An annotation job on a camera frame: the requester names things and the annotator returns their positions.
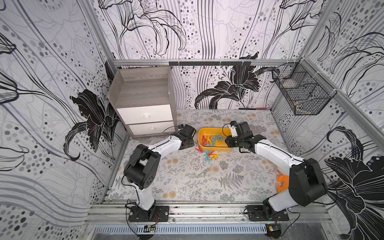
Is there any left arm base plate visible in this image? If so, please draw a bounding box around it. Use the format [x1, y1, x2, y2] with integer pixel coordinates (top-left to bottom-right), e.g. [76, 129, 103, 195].
[128, 206, 170, 223]

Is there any black wall rail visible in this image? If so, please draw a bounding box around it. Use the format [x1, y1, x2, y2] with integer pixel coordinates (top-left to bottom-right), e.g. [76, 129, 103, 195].
[169, 61, 251, 66]

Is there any orange monster plush toy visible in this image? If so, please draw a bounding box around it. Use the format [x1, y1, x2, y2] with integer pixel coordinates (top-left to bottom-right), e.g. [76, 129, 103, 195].
[277, 175, 289, 193]

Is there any wooden two-drawer cabinet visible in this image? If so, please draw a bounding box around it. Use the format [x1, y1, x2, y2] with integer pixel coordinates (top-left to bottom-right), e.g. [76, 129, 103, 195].
[108, 66, 177, 139]

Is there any white cable duct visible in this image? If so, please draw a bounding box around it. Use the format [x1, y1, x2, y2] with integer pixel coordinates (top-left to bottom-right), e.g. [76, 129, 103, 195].
[95, 224, 267, 235]

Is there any red-handled screwdriver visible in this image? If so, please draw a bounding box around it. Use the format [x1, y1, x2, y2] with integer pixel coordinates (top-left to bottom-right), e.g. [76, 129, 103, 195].
[238, 108, 269, 111]

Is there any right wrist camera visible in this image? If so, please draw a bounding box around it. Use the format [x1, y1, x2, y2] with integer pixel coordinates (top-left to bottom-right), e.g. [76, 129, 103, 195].
[230, 121, 238, 138]

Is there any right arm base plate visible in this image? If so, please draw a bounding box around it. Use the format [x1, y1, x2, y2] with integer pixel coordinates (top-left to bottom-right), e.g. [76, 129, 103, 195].
[243, 205, 289, 222]

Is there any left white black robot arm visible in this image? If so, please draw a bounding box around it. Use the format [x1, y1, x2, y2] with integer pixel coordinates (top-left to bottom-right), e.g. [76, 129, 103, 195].
[123, 125, 196, 211]

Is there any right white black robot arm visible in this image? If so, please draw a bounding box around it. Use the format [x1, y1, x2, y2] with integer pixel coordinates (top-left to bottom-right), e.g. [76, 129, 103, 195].
[225, 121, 328, 214]

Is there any teal clothespin in pile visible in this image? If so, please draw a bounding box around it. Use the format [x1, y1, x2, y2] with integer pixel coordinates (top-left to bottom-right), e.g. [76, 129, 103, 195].
[204, 151, 212, 164]

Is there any yellow plastic storage box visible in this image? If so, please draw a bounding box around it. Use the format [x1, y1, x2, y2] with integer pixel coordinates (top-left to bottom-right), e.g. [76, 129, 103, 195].
[198, 128, 232, 152]

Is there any black wire wall basket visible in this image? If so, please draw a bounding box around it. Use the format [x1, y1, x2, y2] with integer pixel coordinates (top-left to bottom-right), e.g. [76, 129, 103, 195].
[272, 63, 337, 116]

